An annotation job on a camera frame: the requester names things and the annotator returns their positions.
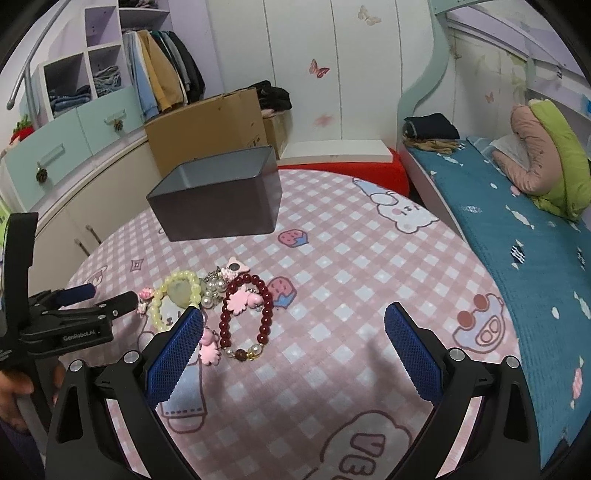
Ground red ottoman with white top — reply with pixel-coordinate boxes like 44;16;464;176
277;140;411;196

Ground pink and green quilt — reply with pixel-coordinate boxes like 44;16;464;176
491;99;590;221

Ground small cardboard box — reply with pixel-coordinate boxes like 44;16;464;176
263;112;287;159

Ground white cube shelf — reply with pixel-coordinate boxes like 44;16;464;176
27;1;123;128

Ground white pearl bead bracelet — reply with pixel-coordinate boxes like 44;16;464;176
200;269;232;310

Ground person's left hand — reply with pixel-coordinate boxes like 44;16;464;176
0;361;67;421

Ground small pink clip charm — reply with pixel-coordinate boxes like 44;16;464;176
137;287;153;315

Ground dark grey metal tin box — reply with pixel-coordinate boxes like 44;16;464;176
147;146;283;242

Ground teal patterned bed sheet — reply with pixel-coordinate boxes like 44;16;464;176
409;139;590;463

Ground pink cat charm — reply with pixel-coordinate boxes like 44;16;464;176
221;257;249;282

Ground black clothes pile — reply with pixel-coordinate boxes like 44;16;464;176
250;80;293;112

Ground large cardboard box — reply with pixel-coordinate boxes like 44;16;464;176
145;89;267;176

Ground pale green jade pendant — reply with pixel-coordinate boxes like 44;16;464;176
167;279;192;309

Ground hanging clothes in wardrobe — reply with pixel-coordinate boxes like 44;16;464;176
122;30;206;122

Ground dark red bead bracelet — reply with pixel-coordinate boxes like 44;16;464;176
217;273;275;363

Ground mint drawer cabinet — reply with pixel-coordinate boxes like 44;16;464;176
1;86;143;211

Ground folded dark clothes stack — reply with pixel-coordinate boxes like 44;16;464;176
402;113;460;155

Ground pink butterfly wall sticker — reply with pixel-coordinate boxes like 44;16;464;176
308;58;331;79

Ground yellow-green bead bracelet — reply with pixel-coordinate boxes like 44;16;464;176
146;269;205;331

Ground pink flower charm chain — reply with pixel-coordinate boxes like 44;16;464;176
197;326;223;367

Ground pink checkered tablecloth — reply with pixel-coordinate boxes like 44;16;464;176
71;170;519;479

